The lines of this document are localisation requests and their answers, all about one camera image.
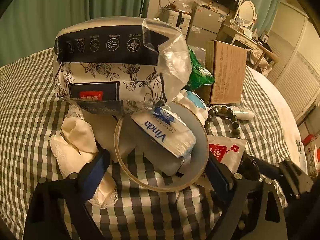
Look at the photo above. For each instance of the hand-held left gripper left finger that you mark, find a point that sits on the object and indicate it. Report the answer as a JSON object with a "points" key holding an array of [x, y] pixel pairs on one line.
{"points": [[97, 170]]}

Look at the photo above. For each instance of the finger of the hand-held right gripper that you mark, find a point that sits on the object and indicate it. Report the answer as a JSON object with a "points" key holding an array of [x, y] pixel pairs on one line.
{"points": [[250, 166]]}

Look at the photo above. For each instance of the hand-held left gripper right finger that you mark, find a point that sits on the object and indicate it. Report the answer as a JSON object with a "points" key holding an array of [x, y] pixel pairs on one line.
{"points": [[217, 173]]}

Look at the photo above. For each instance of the clear tape roll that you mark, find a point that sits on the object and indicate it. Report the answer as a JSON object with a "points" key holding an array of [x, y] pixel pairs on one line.
{"points": [[201, 142]]}

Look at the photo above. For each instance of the white lace cloth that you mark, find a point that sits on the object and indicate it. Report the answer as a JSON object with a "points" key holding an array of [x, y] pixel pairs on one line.
{"points": [[75, 135]]}

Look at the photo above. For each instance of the small blue white tissue packet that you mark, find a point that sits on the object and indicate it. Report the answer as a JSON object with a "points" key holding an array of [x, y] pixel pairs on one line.
{"points": [[162, 132]]}

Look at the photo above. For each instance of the white and blue bear toy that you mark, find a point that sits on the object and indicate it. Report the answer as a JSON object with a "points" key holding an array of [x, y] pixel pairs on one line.
{"points": [[192, 105]]}

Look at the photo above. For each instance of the floral print tissue pack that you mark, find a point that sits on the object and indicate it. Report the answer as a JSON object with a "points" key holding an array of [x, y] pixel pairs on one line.
{"points": [[100, 80]]}

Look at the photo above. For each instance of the green packet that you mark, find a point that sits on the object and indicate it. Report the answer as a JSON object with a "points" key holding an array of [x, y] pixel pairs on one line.
{"points": [[200, 75]]}

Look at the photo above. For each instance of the red and white sachet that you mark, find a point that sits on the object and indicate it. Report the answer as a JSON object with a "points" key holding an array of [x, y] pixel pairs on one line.
{"points": [[225, 152]]}

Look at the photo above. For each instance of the light blue smartphone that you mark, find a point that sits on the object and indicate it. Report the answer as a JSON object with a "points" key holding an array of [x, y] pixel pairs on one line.
{"points": [[300, 152]]}

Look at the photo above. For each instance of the white tube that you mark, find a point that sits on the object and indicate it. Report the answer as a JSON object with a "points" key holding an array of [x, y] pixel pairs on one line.
{"points": [[243, 115]]}

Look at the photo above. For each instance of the red package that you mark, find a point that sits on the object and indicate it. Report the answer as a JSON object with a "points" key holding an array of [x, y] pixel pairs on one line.
{"points": [[310, 138]]}

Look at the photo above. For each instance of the white duvet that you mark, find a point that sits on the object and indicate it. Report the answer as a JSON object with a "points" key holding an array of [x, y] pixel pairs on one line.
{"points": [[275, 105]]}

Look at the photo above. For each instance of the small brown carton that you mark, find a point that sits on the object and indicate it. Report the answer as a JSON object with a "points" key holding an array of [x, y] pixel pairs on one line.
{"points": [[227, 72]]}

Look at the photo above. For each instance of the checkered bed sheet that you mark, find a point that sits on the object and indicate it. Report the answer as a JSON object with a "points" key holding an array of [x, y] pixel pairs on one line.
{"points": [[25, 105]]}

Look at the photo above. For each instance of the wooden chair with clothes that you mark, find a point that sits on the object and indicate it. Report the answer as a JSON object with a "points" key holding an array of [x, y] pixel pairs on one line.
{"points": [[260, 60]]}

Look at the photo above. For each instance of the white louvered wardrobe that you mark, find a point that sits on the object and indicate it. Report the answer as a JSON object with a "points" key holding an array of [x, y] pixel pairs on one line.
{"points": [[295, 67]]}

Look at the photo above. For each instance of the white dressing table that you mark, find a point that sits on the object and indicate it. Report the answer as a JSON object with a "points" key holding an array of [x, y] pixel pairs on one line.
{"points": [[245, 38]]}

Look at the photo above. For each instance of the grey small fridge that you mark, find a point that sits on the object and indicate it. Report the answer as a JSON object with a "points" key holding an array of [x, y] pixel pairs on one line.
{"points": [[205, 22]]}

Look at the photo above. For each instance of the oval white mirror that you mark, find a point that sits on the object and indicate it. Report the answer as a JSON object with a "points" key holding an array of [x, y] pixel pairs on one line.
{"points": [[247, 12]]}

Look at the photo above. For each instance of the white suitcase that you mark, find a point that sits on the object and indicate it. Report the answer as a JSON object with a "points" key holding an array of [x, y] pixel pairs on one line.
{"points": [[172, 17]]}

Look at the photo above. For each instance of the wide green curtain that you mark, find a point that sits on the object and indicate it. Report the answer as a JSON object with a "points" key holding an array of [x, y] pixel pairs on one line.
{"points": [[75, 5]]}

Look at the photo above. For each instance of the crumpled clear plastic bag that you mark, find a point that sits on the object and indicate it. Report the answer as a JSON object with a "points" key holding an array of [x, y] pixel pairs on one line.
{"points": [[182, 6]]}

